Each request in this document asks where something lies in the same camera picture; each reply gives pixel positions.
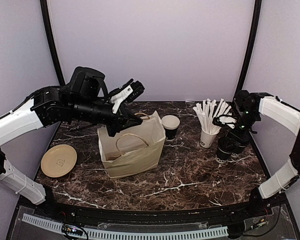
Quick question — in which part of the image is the white paper cup holder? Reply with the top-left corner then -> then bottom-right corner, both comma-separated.
200,128 -> 219,148

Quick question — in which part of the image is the black plastic cup lid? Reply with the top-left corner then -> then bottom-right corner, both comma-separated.
218,137 -> 236,153

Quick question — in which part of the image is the beige round plate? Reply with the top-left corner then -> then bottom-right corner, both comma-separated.
40,144 -> 77,178

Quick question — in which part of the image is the black paper coffee cup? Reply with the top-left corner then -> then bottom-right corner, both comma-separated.
231,147 -> 245,159

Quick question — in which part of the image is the right black frame post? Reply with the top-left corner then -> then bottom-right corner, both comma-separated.
234,0 -> 262,97

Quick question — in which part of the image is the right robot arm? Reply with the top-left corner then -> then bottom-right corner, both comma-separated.
218,90 -> 300,217

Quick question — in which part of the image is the black frame post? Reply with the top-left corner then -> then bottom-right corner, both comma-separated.
234,0 -> 262,97
39,0 -> 66,86

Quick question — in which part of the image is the brown cardboard cup carrier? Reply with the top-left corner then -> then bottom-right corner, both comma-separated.
106,154 -> 121,161

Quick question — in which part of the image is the cream paper carry bag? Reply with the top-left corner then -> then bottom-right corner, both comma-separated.
97,111 -> 166,180

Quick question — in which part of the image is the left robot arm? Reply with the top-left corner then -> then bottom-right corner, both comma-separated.
0,66 -> 145,218

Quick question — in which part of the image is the black front rail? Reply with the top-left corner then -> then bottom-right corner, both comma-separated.
42,187 -> 257,222

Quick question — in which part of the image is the left black frame post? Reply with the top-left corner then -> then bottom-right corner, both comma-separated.
39,0 -> 66,86

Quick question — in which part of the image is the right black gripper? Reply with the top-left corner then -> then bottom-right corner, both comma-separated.
224,110 -> 260,150

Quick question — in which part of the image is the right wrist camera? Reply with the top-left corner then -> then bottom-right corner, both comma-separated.
212,114 -> 237,129

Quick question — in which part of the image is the white wrapped straws bundle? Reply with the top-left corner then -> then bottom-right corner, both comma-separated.
192,98 -> 232,134

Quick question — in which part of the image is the grey slotted cable duct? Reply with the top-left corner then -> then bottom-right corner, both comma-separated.
21,213 -> 229,240

